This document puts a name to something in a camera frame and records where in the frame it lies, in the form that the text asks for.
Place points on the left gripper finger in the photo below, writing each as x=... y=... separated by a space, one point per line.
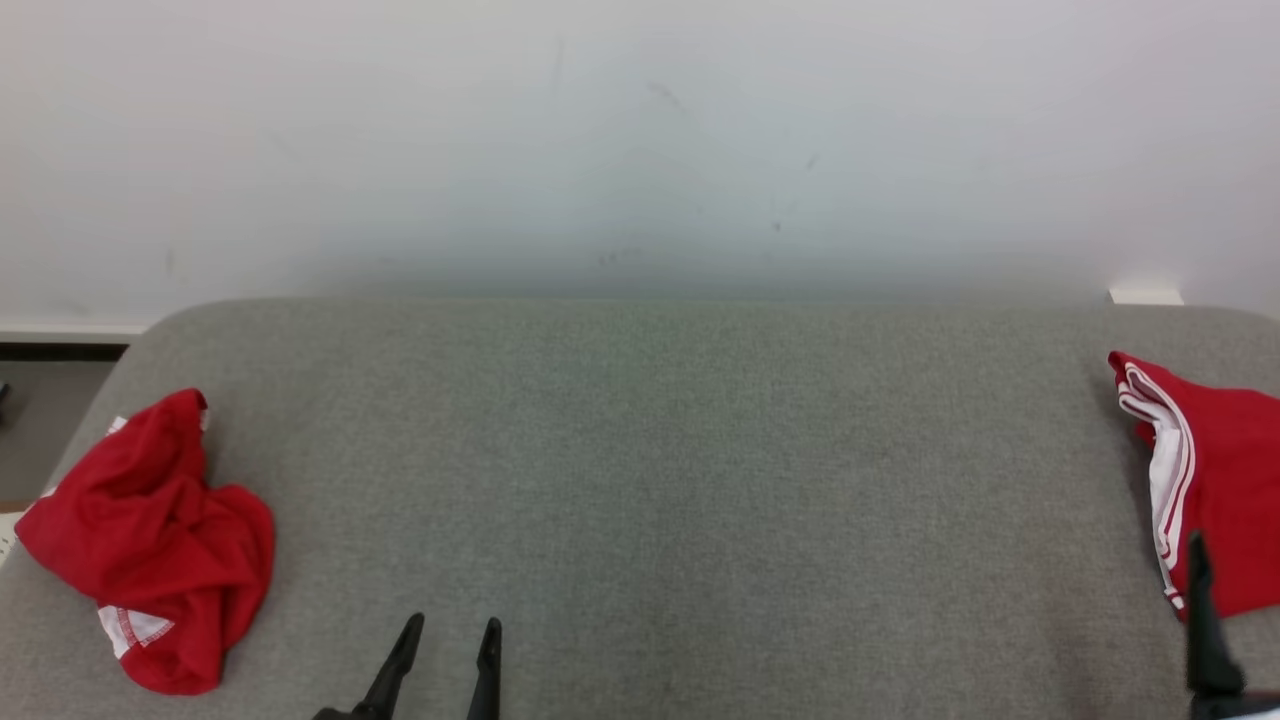
x=487 y=680
x=390 y=680

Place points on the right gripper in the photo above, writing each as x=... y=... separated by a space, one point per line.
x=1240 y=707

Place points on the red basketball jersey white sleeves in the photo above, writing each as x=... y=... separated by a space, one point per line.
x=1230 y=480

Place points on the red shorts white waistband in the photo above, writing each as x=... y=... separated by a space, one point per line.
x=150 y=540

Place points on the grey fabric sofa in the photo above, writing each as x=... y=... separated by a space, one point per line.
x=650 y=480

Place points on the small white block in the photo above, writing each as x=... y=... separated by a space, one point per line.
x=1146 y=296

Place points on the white perforated basket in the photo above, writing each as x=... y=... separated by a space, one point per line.
x=8 y=535

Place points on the black baseboard strip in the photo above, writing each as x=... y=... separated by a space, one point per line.
x=60 y=353

